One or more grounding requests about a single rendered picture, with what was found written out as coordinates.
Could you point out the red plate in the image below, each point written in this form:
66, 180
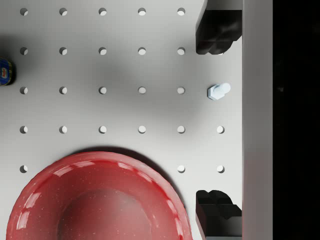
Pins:
100, 200

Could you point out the bolt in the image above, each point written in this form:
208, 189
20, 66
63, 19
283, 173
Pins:
217, 91

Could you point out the flat-sided can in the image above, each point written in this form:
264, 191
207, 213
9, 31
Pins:
5, 72

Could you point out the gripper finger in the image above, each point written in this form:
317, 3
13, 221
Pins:
217, 30
217, 220

